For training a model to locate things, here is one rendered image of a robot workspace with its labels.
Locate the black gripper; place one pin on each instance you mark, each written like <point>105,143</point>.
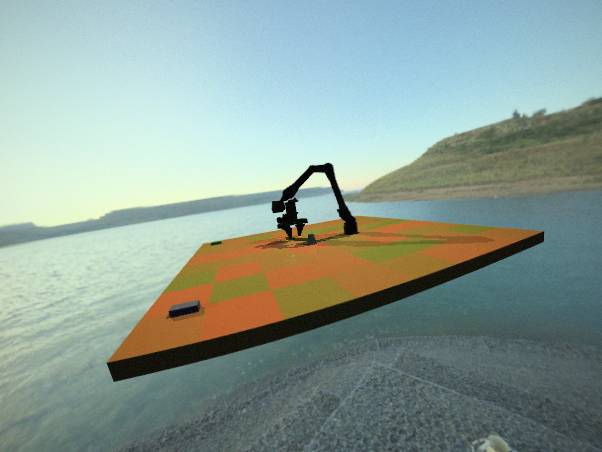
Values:
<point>292,220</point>

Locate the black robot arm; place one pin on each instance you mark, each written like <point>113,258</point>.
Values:
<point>350,227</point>

